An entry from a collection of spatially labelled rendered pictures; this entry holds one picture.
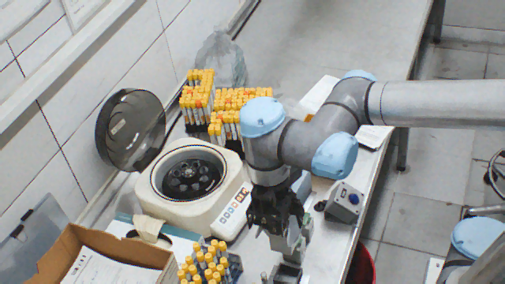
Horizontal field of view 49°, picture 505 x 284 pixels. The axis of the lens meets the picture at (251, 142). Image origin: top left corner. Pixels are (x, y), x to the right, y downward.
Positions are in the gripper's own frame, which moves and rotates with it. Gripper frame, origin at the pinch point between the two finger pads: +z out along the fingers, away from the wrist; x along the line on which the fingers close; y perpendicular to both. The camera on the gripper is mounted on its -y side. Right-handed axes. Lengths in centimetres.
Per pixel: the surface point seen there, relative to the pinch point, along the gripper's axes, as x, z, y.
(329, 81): -11, 18, -73
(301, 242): 1.2, 12.5, -7.1
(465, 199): 38, 107, -114
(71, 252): -50, 11, 12
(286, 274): -1.0, 17.7, -1.1
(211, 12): -56, 4, -84
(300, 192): -3.6, 11.5, -20.8
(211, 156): -29.6, 9.5, -24.6
